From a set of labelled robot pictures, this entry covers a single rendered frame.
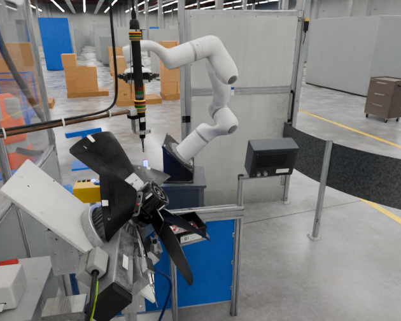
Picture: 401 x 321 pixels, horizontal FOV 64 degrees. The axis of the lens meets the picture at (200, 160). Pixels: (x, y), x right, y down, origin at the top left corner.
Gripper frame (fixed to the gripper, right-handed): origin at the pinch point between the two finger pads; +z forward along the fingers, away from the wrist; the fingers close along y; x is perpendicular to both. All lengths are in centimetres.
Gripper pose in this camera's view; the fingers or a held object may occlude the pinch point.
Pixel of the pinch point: (137, 78)
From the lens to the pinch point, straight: 123.8
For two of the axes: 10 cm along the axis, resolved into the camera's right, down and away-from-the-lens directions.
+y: -9.9, 0.7, -1.6
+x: 0.0, -9.3, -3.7
